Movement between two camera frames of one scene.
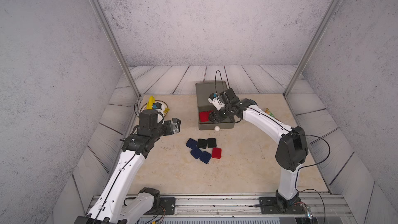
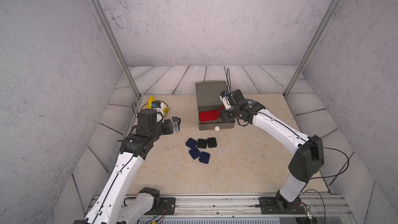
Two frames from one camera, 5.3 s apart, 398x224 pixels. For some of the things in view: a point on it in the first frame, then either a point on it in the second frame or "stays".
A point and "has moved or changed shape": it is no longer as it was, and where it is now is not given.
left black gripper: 176,127 stays
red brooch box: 204,116 stays
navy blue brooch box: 205,157 stays
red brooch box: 216,153 has moved or changed shape
